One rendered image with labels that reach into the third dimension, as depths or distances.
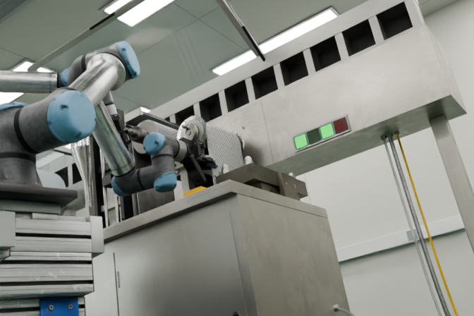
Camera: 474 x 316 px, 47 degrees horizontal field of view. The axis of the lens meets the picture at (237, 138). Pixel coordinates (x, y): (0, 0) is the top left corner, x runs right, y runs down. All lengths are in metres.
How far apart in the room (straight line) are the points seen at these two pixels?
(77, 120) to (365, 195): 3.57
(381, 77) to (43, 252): 1.42
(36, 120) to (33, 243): 0.27
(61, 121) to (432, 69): 1.36
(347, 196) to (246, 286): 3.16
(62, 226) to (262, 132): 1.24
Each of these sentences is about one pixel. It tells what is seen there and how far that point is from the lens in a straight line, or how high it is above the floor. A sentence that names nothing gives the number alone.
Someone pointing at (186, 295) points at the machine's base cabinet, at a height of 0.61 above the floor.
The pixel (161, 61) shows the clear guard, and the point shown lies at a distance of 2.67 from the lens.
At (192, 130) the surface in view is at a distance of 2.13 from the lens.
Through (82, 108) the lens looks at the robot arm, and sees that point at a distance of 1.34.
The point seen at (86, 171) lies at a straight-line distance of 2.69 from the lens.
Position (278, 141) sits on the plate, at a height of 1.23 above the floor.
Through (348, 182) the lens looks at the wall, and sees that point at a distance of 4.71.
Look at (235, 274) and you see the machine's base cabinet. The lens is 1.62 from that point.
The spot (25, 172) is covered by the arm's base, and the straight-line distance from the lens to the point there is 1.34.
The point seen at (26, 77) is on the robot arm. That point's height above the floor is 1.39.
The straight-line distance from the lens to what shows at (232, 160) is 2.21.
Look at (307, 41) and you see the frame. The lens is 2.40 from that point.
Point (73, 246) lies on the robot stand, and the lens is 1.33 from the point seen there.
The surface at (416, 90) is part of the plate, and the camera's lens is 2.13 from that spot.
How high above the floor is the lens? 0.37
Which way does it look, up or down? 23 degrees up
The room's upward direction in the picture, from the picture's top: 10 degrees counter-clockwise
